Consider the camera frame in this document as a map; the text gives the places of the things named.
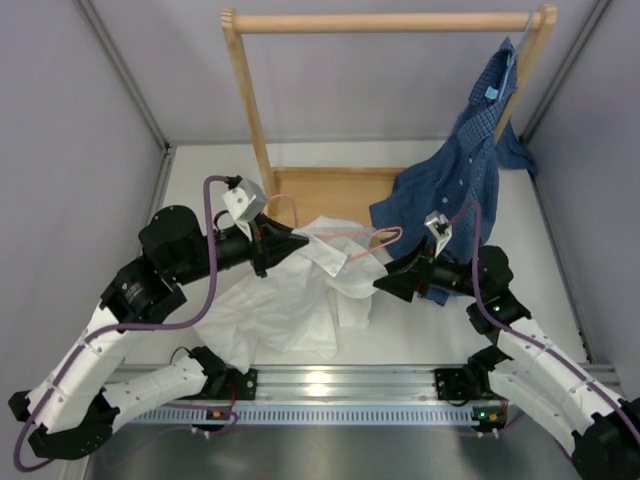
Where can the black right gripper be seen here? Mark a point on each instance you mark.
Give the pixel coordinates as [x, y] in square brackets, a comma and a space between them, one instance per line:
[406, 273]

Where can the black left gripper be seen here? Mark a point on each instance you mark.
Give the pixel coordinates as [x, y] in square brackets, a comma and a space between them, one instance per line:
[271, 243]

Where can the white shirt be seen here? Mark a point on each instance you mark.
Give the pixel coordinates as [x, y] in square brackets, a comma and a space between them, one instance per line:
[303, 301]

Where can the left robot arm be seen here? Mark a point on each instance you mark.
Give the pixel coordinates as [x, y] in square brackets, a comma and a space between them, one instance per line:
[74, 412]

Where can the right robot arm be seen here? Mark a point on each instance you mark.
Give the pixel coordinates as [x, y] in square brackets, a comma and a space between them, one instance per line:
[596, 428]

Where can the blue checkered shirt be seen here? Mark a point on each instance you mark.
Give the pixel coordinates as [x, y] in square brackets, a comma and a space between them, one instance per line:
[465, 168]

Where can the wooden clothes rack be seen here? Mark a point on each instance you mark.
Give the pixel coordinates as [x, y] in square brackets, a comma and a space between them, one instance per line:
[353, 70]

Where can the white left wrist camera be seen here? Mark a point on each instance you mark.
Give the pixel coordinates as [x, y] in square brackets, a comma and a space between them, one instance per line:
[244, 200]

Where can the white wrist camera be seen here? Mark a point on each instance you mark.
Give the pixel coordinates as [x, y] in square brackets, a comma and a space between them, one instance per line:
[244, 200]
[439, 226]

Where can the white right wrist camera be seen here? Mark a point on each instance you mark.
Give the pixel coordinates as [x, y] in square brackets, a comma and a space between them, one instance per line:
[439, 226]

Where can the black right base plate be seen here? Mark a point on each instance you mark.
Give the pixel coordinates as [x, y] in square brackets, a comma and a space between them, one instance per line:
[454, 386]

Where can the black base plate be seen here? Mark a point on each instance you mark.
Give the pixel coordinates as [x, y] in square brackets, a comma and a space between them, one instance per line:
[242, 386]
[454, 386]

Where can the left aluminium frame post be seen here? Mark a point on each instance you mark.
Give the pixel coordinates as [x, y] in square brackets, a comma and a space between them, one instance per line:
[102, 35]

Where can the aluminium frame post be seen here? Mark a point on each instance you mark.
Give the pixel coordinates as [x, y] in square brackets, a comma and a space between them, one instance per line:
[102, 35]
[569, 133]

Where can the aluminium mounting rail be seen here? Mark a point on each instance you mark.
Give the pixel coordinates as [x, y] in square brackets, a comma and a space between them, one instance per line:
[346, 383]

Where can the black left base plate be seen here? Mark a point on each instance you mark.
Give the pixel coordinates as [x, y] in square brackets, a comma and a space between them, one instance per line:
[242, 386]

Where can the slotted grey cable duct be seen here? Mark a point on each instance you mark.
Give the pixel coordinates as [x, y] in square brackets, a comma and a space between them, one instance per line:
[338, 415]

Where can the light blue wire hanger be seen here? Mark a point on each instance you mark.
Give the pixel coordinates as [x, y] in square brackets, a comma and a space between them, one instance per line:
[520, 45]

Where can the right aluminium frame post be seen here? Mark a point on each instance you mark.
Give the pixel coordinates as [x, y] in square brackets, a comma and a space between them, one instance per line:
[569, 133]

